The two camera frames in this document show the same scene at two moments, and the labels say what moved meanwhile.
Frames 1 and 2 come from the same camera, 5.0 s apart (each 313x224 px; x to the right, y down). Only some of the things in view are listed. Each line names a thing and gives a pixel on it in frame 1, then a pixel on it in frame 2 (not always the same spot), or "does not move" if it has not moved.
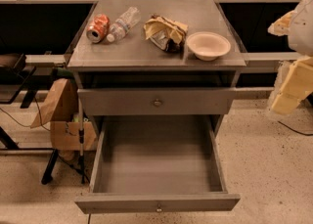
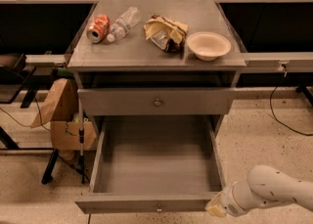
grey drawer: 157,163 does not move
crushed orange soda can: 98,28 does not move
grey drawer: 156,102 does not move
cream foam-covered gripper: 303,30 → 229,201
